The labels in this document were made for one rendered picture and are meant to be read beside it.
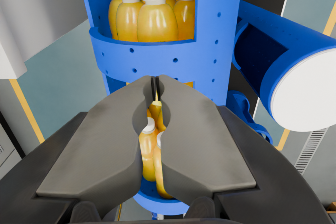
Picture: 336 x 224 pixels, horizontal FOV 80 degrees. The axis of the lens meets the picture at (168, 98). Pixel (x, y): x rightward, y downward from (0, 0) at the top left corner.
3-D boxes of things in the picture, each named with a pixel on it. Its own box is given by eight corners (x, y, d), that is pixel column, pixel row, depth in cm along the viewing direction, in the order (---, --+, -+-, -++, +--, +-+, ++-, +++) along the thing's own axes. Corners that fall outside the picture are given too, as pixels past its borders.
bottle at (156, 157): (180, 200, 56) (178, 154, 46) (155, 197, 57) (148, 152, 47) (181, 177, 62) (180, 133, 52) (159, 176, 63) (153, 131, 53)
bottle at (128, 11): (152, 76, 51) (145, -8, 41) (161, 89, 45) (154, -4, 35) (124, 81, 49) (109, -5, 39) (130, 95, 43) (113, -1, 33)
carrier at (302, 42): (249, -10, 122) (204, 13, 128) (378, 26, 48) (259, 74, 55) (259, 33, 136) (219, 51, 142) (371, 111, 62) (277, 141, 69)
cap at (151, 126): (149, 121, 56) (148, 116, 55) (158, 128, 54) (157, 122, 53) (137, 127, 54) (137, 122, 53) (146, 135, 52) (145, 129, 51)
